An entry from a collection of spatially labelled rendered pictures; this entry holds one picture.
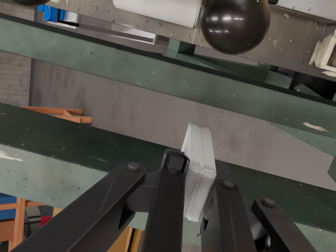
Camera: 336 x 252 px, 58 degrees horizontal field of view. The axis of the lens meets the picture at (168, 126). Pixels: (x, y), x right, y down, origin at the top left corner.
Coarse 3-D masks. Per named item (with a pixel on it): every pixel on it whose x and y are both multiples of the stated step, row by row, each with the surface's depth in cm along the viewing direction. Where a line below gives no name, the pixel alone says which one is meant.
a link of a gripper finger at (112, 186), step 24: (120, 168) 13; (144, 168) 14; (96, 192) 11; (120, 192) 11; (72, 216) 10; (96, 216) 10; (120, 216) 12; (24, 240) 8; (48, 240) 8; (72, 240) 9; (96, 240) 10
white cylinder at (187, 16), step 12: (120, 0) 28; (132, 0) 27; (144, 0) 27; (156, 0) 27; (168, 0) 27; (180, 0) 27; (192, 0) 27; (144, 12) 28; (156, 12) 28; (168, 12) 28; (180, 12) 27; (192, 12) 27; (180, 24) 29; (192, 24) 28
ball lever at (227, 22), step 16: (208, 0) 16; (224, 0) 15; (240, 0) 15; (256, 0) 15; (208, 16) 16; (224, 16) 15; (240, 16) 15; (256, 16) 15; (208, 32) 16; (224, 32) 15; (240, 32) 15; (256, 32) 15; (224, 48) 16; (240, 48) 16
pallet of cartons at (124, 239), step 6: (54, 210) 336; (60, 210) 315; (126, 228) 307; (120, 234) 306; (126, 234) 310; (138, 234) 317; (120, 240) 309; (126, 240) 314; (132, 240) 328; (138, 240) 320; (114, 246) 308; (120, 246) 312; (126, 246) 314; (132, 246) 328
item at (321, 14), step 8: (280, 0) 25; (288, 0) 25; (296, 0) 25; (304, 0) 25; (312, 0) 25; (320, 0) 25; (328, 0) 25; (272, 8) 28; (280, 8) 27; (288, 8) 26; (296, 8) 26; (304, 8) 25; (312, 8) 25; (320, 8) 25; (328, 8) 25; (304, 16) 28; (312, 16) 27; (320, 16) 26; (328, 16) 26
